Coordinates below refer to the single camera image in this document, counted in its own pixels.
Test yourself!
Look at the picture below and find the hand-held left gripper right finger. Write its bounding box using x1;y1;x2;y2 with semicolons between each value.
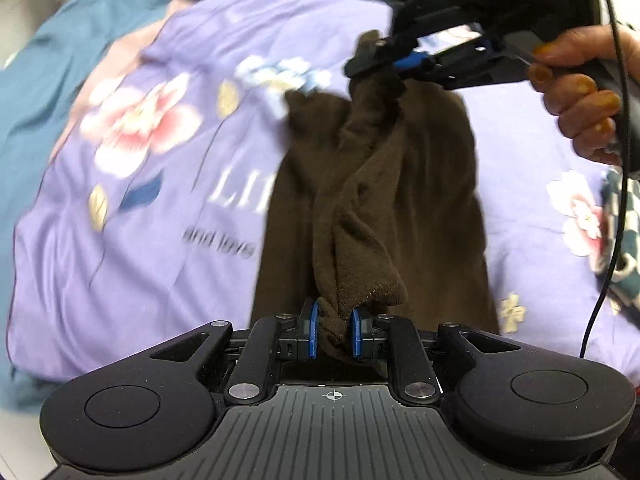
348;307;506;404

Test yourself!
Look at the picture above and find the black cable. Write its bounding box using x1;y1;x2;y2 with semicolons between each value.
579;0;632;359

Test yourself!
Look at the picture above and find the dark patterned cloth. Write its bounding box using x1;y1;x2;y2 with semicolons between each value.
597;167;640;316

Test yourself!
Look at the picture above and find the person's right hand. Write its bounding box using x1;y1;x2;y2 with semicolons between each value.
527;24;632;166

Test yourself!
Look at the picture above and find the purple floral bed sheet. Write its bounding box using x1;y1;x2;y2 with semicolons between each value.
7;0;640;383

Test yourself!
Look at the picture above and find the dark brown knit garment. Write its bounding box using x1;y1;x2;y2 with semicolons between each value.
249;57;501;378

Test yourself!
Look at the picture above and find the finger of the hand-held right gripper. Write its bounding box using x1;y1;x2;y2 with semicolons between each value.
343;30;418;80
394;35;532;92

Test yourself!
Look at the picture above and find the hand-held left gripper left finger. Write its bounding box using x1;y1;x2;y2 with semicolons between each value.
150;297;321;406

